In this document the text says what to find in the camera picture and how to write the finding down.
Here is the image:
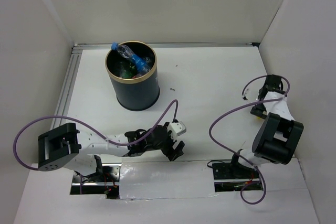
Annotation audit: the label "blue-label clear bottle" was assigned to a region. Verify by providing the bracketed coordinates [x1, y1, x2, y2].
[111, 42, 151, 75]

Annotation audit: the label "green plastic bottle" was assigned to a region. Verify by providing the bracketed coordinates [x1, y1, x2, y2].
[114, 61, 138, 79]

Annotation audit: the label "large clear crushed bottle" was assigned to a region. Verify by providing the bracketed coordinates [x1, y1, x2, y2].
[143, 56, 154, 68]

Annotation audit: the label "red-label clear water bottle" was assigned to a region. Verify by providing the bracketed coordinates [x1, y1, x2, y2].
[132, 73, 143, 79]

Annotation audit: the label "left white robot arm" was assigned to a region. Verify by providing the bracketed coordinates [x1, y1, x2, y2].
[38, 120, 186, 182]

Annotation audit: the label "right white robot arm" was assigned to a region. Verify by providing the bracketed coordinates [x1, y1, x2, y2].
[229, 74, 304, 178]

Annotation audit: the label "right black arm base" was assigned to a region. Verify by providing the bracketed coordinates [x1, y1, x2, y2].
[207, 160, 263, 193]

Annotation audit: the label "dark cylindrical bin gold rim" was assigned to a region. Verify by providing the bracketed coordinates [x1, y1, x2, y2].
[105, 41, 160, 111]

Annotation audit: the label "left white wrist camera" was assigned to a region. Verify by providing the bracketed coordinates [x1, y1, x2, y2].
[167, 122, 186, 140]

